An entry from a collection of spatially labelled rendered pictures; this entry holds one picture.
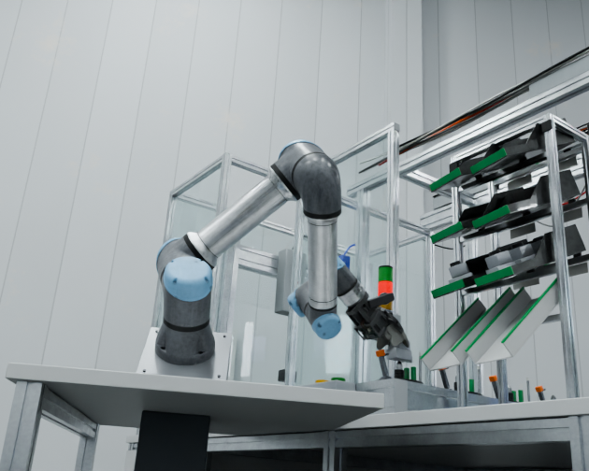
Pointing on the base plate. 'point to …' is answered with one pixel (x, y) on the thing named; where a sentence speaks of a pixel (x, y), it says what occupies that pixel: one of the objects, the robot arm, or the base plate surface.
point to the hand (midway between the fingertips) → (400, 343)
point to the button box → (333, 385)
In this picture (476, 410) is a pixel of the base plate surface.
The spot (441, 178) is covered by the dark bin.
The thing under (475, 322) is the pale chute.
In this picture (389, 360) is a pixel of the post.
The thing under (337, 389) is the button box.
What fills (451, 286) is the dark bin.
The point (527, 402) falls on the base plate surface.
